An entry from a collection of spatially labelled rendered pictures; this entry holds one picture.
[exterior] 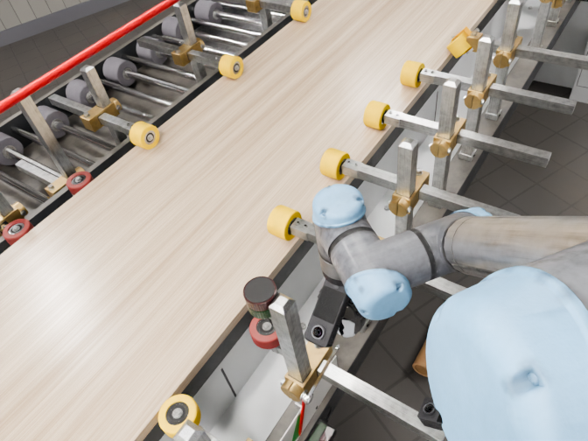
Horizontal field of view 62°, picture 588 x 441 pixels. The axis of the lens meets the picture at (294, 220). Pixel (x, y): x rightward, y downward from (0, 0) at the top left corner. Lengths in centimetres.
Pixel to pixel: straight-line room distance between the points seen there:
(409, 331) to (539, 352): 188
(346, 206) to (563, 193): 216
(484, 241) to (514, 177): 223
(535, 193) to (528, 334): 248
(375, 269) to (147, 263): 80
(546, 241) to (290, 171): 104
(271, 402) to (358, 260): 76
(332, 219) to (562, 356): 46
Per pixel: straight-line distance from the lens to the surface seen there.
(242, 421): 134
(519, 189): 273
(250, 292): 87
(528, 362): 25
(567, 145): 306
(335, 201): 68
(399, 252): 65
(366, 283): 62
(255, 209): 134
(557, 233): 48
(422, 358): 199
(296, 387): 108
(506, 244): 53
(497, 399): 27
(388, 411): 106
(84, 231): 149
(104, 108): 182
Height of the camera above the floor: 184
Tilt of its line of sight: 47 degrees down
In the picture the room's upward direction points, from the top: 11 degrees counter-clockwise
